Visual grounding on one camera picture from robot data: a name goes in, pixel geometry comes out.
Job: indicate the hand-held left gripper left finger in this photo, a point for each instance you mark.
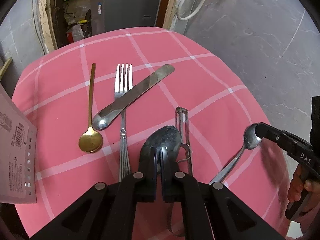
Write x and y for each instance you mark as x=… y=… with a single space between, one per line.
x=151 y=177

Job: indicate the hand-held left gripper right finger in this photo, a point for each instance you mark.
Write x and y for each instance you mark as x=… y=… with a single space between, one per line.
x=168 y=177

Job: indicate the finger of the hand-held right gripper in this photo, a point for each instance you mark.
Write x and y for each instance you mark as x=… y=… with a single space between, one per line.
x=275 y=136

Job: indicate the small steel spoon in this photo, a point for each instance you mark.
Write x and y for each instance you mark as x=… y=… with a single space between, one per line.
x=251 y=140

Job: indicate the large steel spoon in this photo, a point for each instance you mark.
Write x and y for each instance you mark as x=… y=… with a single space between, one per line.
x=162 y=137

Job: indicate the slim metal peeler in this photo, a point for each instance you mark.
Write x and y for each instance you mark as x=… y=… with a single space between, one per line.
x=188 y=140

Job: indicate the gold spoon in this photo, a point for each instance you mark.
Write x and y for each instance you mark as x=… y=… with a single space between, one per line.
x=90 y=140

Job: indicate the steel table knife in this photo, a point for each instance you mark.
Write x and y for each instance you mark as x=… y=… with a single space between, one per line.
x=140 y=90

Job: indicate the steel fork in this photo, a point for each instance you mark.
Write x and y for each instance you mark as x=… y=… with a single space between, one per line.
x=123 y=80

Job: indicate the white perforated utensil basket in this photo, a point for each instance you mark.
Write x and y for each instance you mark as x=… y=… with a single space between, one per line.
x=15 y=155

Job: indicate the person's right hand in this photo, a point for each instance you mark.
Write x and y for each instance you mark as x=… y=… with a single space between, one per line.
x=296 y=187

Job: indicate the pink checked tablecloth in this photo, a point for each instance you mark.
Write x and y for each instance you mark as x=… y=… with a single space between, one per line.
x=212 y=80

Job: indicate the white plastic bag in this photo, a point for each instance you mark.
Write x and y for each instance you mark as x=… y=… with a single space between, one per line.
x=75 y=33

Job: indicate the dark grey cabinet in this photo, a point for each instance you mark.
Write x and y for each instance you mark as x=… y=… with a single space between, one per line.
x=125 y=12

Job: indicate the dark wooden door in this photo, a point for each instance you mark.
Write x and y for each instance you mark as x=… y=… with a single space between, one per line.
x=59 y=17

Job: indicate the door frame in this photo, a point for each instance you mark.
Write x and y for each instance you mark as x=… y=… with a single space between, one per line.
x=43 y=30

